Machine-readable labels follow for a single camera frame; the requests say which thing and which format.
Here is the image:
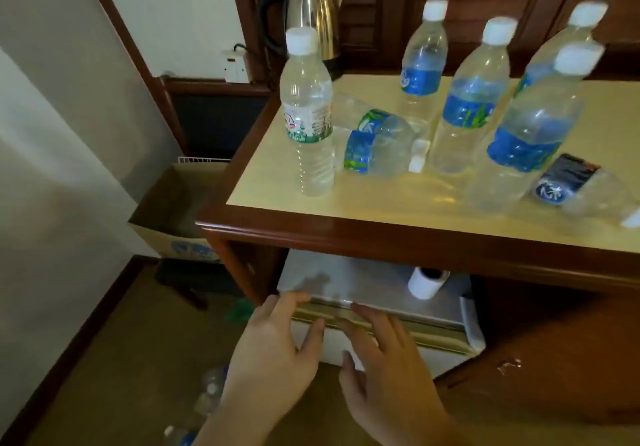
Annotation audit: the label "person's left hand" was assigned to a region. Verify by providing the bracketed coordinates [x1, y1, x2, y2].
[219, 290, 327, 414]

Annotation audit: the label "person's right hand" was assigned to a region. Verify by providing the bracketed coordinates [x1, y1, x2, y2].
[333, 302, 455, 445]

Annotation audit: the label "white mini fridge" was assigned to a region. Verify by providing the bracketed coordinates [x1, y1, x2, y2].
[276, 249, 487, 379]

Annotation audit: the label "green label water bottle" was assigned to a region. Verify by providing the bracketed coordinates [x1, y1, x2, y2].
[279, 26, 337, 198]

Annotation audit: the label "large blue label water bottle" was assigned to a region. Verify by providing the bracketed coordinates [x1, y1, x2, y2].
[332, 92, 431, 179]
[515, 0, 609, 96]
[427, 16, 519, 175]
[467, 42, 606, 214]

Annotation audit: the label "green plastic bag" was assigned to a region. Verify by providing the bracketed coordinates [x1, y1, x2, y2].
[222, 298, 256, 325]

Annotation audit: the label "white paper roll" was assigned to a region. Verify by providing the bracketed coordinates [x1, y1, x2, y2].
[407, 266, 451, 301]

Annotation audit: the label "dark wooden cabinet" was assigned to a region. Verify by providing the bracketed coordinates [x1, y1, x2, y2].
[196, 74, 640, 429]

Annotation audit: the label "cardboard box blue print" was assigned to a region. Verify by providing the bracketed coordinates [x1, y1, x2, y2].
[127, 162, 231, 264]

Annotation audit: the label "stainless steel electric kettle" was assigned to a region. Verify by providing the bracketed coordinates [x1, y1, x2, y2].
[257, 0, 347, 81]

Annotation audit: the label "brown louvered wooden doors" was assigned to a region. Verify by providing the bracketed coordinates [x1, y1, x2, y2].
[225, 0, 640, 81]

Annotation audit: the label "white wall socket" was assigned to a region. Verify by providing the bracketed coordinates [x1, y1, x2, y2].
[221, 49, 253, 85]

